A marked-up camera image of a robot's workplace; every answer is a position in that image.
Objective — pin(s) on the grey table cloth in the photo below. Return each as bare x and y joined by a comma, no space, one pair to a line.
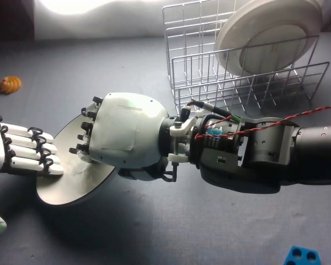
209,226

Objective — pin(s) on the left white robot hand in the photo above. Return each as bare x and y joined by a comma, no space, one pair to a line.
16,149

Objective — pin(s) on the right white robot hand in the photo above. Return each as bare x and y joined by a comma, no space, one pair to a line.
127,129

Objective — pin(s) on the white backdrop cloth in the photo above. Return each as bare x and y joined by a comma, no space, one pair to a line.
99,16

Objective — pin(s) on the white plate with black rim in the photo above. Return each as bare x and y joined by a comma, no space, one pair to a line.
71,187
270,36

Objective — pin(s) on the orange swirl pastry toy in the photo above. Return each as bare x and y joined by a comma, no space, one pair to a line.
10,85

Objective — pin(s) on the blue pentagon block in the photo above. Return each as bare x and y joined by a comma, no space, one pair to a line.
300,256

